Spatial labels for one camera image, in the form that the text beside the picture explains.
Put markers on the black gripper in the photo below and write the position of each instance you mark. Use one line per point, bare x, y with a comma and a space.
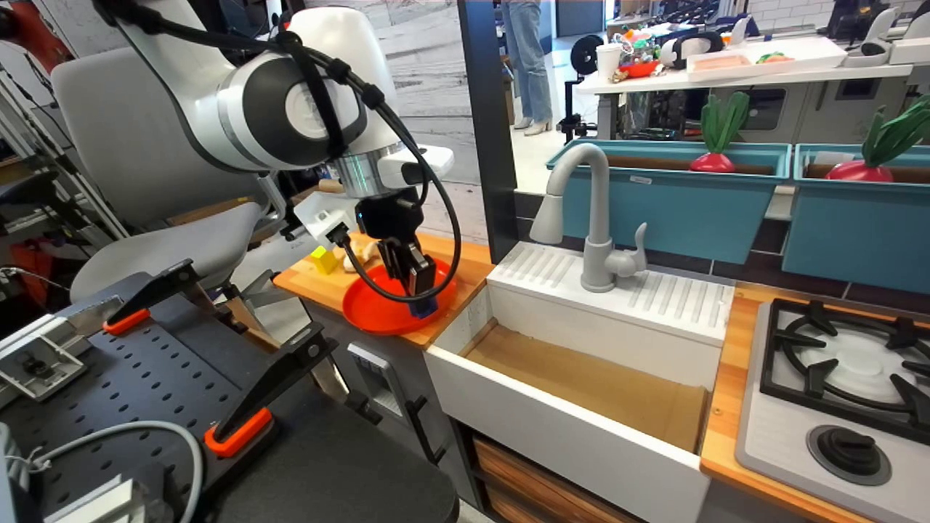
390, 219

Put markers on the blue toy block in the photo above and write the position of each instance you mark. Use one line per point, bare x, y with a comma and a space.
422, 309

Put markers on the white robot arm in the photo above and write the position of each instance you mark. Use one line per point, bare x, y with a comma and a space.
250, 117

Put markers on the orange plate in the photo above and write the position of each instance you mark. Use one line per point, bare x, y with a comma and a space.
374, 309

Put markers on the yellow toy block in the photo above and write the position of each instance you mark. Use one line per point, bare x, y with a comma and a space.
323, 258

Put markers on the wooden toy kitchen counter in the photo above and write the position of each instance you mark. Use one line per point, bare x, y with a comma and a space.
301, 280

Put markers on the gray wood pattern backdrop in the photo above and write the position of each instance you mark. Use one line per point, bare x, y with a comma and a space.
425, 77

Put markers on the gray toy faucet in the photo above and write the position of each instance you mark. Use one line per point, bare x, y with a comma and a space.
595, 222

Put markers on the white toy sink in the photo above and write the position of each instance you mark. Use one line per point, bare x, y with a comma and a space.
542, 408

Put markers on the black rounded panel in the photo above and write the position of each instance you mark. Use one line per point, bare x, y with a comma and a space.
337, 483

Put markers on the person in jeans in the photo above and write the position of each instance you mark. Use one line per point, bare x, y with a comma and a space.
526, 66

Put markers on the wooden drawer front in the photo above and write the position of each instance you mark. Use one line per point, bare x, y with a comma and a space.
542, 473
503, 502

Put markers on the teal storage bin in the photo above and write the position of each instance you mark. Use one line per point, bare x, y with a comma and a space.
677, 213
852, 241

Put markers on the dark perforated board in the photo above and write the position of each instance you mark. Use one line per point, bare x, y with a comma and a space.
146, 386

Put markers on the white cup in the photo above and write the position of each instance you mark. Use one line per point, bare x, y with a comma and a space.
608, 62

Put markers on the red bowl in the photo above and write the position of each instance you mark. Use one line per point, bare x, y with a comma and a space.
640, 71

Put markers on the red toy radish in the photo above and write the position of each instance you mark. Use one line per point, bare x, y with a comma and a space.
858, 170
714, 161

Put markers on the white background table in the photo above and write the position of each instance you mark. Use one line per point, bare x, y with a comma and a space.
737, 77

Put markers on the gray toy stove top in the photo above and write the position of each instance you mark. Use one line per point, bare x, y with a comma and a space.
773, 453

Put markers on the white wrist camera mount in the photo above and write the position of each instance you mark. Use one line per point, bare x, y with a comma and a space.
314, 219

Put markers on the black upright post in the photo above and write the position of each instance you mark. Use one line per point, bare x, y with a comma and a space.
484, 117

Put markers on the gray rectangular frame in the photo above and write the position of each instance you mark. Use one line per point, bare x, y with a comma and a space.
15, 363

